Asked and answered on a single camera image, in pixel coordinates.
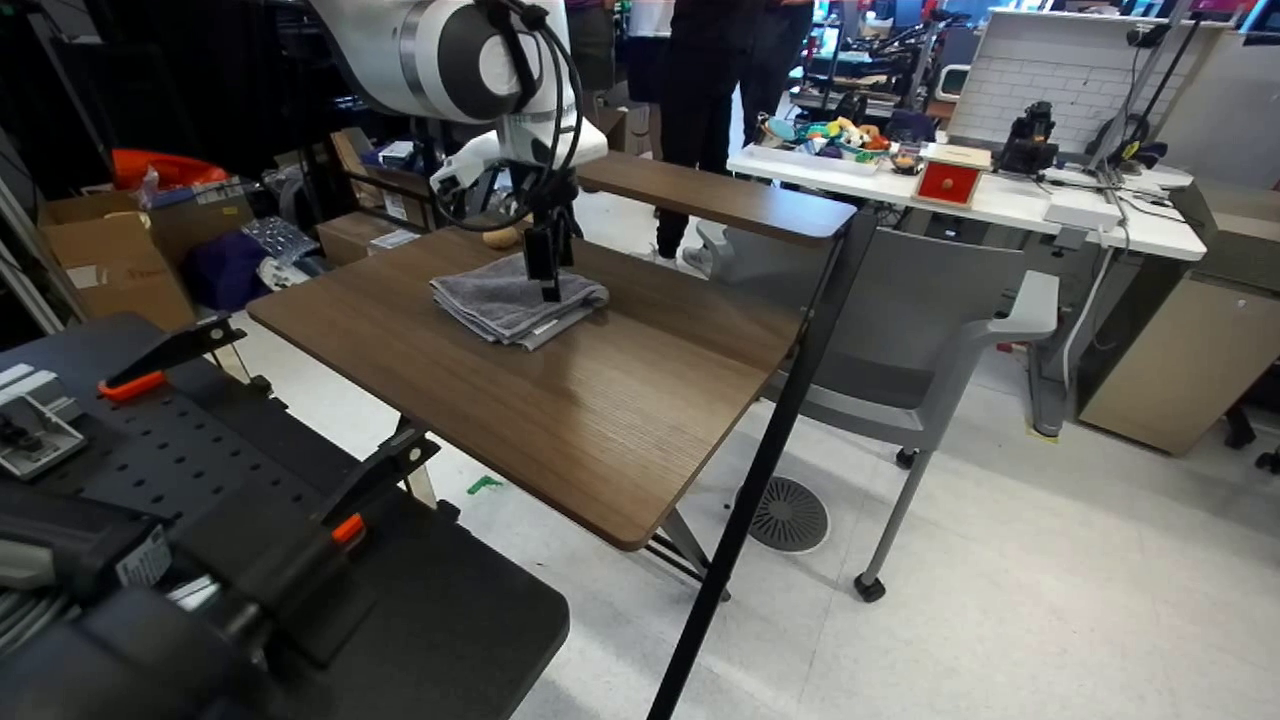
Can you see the silver mounting bracket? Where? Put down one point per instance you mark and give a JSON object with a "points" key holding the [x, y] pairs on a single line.
{"points": [[33, 437]]}

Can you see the red box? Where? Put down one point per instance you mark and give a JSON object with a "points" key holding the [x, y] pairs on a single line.
{"points": [[948, 179]]}

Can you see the white panel board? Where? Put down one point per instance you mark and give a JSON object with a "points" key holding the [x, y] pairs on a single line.
{"points": [[1052, 72]]}

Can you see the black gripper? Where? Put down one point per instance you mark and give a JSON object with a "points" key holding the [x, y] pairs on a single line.
{"points": [[549, 207]]}

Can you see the light wooden cabinet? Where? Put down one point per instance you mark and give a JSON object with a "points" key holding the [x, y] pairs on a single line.
{"points": [[1174, 345]]}

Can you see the black desk gadget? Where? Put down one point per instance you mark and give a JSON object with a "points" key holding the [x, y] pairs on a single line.
{"points": [[1030, 141]]}

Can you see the person in black clothes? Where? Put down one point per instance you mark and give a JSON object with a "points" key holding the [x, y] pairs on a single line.
{"points": [[722, 82]]}

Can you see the round black floor plate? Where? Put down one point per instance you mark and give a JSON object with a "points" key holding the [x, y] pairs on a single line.
{"points": [[785, 512]]}

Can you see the grey towel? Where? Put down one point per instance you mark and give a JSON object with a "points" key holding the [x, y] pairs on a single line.
{"points": [[495, 312]]}

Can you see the grey office chair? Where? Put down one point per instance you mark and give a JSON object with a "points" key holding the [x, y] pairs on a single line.
{"points": [[907, 321]]}

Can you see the orange black bar clamp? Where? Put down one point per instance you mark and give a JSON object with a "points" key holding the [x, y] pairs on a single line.
{"points": [[333, 524], [163, 360]]}

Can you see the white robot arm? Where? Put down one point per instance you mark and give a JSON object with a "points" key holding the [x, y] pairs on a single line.
{"points": [[441, 63]]}

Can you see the black perforated breadboard table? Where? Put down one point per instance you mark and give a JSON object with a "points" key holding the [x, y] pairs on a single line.
{"points": [[400, 627]]}

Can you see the dark blue bag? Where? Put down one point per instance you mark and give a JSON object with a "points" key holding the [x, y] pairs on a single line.
{"points": [[220, 266]]}

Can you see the pile of colourful toys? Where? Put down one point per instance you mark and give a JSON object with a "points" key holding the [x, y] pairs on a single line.
{"points": [[843, 137]]}

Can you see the large cardboard box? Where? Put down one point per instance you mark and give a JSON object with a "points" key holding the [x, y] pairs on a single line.
{"points": [[112, 263]]}

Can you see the orange plastic object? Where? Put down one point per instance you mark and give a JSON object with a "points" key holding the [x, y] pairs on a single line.
{"points": [[163, 165]]}

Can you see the black leaning stand pole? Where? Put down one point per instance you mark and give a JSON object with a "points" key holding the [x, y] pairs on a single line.
{"points": [[774, 442]]}

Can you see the white desk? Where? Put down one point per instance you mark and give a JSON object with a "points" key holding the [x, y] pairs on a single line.
{"points": [[1065, 202]]}

